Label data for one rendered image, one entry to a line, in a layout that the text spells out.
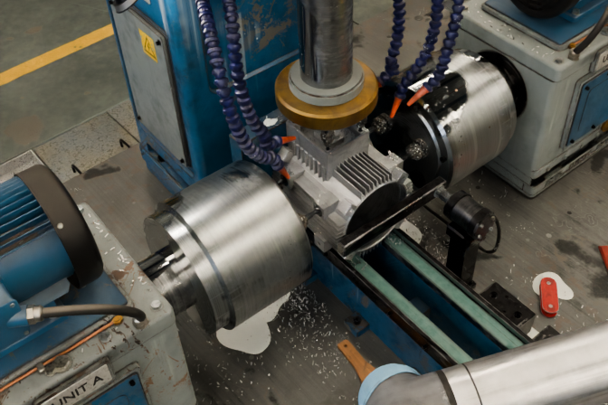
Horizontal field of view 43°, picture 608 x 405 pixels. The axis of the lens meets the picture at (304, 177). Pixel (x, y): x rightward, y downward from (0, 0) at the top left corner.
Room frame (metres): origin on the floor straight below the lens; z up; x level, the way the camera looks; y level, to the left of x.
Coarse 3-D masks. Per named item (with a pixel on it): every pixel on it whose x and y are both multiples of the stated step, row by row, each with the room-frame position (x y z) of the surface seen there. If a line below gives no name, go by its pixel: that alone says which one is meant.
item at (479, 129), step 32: (448, 64) 1.20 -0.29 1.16; (480, 64) 1.20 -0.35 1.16; (384, 96) 1.18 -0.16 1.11; (448, 96) 1.12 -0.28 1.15; (480, 96) 1.14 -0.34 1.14; (512, 96) 1.17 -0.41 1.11; (384, 128) 1.14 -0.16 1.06; (416, 128) 1.10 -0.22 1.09; (448, 128) 1.06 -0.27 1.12; (480, 128) 1.09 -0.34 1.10; (512, 128) 1.15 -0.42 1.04; (416, 160) 1.09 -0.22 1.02; (448, 160) 1.04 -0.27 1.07; (480, 160) 1.08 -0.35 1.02
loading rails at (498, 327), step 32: (320, 256) 0.97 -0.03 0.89; (384, 256) 0.97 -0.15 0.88; (416, 256) 0.93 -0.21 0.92; (352, 288) 0.89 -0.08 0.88; (384, 288) 0.86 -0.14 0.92; (416, 288) 0.90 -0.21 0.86; (448, 288) 0.85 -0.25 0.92; (352, 320) 0.86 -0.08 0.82; (384, 320) 0.82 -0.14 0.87; (416, 320) 0.79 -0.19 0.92; (448, 320) 0.83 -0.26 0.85; (480, 320) 0.78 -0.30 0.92; (416, 352) 0.75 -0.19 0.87; (448, 352) 0.72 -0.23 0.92; (480, 352) 0.76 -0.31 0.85
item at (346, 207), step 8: (280, 152) 1.07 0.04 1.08; (288, 152) 1.06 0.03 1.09; (288, 160) 1.06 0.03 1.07; (400, 168) 1.01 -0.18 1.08; (400, 176) 0.98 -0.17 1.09; (344, 200) 0.93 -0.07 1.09; (344, 208) 0.92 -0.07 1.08; (352, 208) 0.92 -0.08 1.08; (400, 224) 0.99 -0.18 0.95; (352, 256) 0.92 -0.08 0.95
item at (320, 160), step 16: (288, 128) 1.08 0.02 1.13; (304, 128) 1.09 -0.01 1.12; (352, 128) 1.08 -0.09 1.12; (288, 144) 1.08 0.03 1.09; (304, 144) 1.04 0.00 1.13; (320, 144) 1.05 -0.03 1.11; (336, 144) 1.04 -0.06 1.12; (352, 144) 1.02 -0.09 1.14; (368, 144) 1.04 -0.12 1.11; (304, 160) 1.04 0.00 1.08; (320, 160) 1.00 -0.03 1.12; (336, 160) 1.00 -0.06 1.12; (320, 176) 1.00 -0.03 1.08
